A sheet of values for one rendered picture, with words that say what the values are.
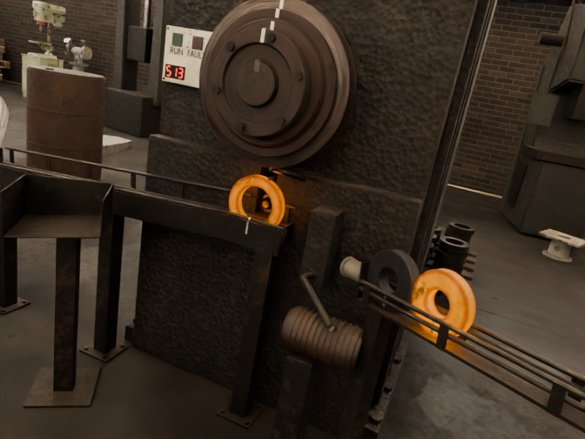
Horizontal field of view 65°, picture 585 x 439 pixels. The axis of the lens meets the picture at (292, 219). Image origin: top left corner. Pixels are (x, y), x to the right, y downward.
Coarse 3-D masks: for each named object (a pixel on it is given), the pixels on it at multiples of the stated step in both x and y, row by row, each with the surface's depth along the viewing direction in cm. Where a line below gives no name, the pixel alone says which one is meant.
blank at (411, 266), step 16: (384, 256) 116; (400, 256) 112; (368, 272) 121; (384, 272) 119; (400, 272) 112; (416, 272) 111; (384, 288) 118; (400, 288) 112; (384, 304) 117; (400, 304) 112
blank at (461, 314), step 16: (432, 272) 104; (448, 272) 102; (416, 288) 108; (432, 288) 104; (448, 288) 100; (464, 288) 98; (416, 304) 108; (432, 304) 107; (464, 304) 97; (448, 320) 101; (464, 320) 97
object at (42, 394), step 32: (32, 192) 145; (64, 192) 147; (96, 192) 149; (32, 224) 139; (64, 224) 142; (96, 224) 144; (64, 256) 141; (64, 288) 144; (64, 320) 148; (64, 352) 151; (64, 384) 155
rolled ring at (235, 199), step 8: (248, 176) 141; (256, 176) 140; (264, 176) 142; (240, 184) 143; (248, 184) 142; (256, 184) 141; (264, 184) 140; (272, 184) 139; (232, 192) 145; (240, 192) 144; (272, 192) 139; (280, 192) 140; (232, 200) 145; (240, 200) 147; (272, 200) 140; (280, 200) 139; (232, 208) 146; (240, 208) 146; (272, 208) 140; (280, 208) 139; (272, 216) 141; (280, 216) 141
